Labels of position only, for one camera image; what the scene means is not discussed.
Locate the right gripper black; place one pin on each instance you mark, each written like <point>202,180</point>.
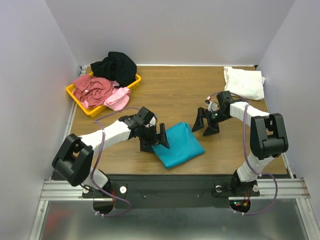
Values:
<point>208,120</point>

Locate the teal t-shirt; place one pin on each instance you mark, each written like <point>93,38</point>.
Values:
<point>183,146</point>

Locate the silver knob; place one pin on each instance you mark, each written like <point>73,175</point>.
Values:
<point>218,188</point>
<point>123,189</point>

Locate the right silver knob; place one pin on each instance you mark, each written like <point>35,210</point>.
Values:
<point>218,188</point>

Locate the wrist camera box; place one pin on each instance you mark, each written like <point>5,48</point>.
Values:
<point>222,100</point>
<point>143,118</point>

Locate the dusty rose t-shirt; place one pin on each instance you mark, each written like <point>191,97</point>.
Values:
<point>93,92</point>

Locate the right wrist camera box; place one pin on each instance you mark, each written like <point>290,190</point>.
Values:
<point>222,100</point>

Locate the left silver knob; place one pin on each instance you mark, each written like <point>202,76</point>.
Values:
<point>123,189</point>

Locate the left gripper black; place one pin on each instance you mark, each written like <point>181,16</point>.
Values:
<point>161,138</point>

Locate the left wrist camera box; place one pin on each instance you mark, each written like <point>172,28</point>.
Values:
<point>143,118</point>

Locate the folded white t-shirt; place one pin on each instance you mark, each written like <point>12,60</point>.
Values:
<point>248,84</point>

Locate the yellow plastic bin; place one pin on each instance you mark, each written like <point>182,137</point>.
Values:
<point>95,111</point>

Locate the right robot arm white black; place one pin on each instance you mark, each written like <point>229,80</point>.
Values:
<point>268,138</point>

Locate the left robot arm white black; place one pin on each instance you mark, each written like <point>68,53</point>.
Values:
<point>73,160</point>

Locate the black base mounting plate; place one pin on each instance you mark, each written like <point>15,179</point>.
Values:
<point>123,204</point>

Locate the black t-shirt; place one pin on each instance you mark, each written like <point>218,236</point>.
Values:
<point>116,66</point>

